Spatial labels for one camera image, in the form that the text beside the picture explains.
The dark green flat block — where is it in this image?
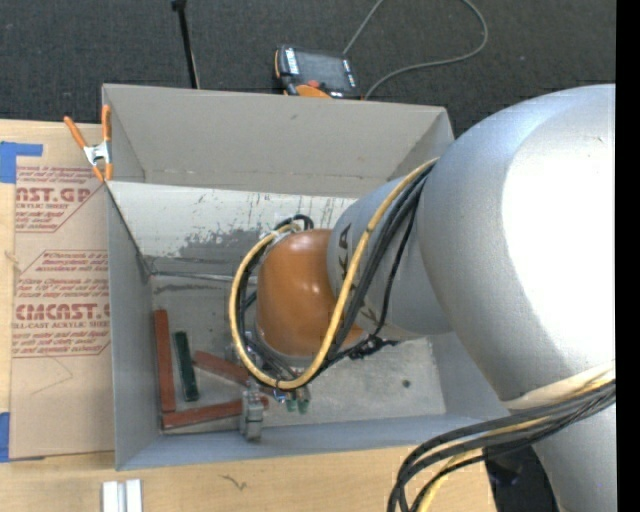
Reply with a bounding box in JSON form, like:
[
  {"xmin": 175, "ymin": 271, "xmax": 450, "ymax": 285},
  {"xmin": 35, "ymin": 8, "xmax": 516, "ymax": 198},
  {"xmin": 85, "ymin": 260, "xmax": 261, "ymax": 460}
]
[{"xmin": 171, "ymin": 330, "xmax": 201, "ymax": 403}]

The grey metal bin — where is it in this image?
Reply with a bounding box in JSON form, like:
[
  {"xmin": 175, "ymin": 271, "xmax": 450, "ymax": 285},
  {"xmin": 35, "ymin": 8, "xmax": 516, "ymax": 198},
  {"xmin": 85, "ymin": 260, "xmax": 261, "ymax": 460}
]
[{"xmin": 101, "ymin": 83, "xmax": 512, "ymax": 472}]

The brown cardboard board red print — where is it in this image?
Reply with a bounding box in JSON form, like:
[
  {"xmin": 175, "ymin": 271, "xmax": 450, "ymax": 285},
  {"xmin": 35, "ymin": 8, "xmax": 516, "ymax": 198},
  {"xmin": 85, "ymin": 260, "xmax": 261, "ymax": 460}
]
[{"xmin": 0, "ymin": 118, "xmax": 117, "ymax": 462}]

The red-brown flat block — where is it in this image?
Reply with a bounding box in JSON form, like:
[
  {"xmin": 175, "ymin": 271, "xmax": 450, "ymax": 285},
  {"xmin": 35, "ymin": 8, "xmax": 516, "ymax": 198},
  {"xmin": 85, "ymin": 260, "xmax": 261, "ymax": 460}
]
[
  {"xmin": 152, "ymin": 309, "xmax": 178, "ymax": 414},
  {"xmin": 191, "ymin": 349, "xmax": 251, "ymax": 387},
  {"xmin": 160, "ymin": 399, "xmax": 247, "ymax": 431}
]

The pale grey metal gripper finger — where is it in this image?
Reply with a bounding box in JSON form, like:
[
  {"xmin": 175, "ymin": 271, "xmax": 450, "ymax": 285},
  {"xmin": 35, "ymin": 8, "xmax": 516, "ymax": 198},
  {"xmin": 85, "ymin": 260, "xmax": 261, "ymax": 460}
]
[{"xmin": 238, "ymin": 388, "xmax": 269, "ymax": 442}]

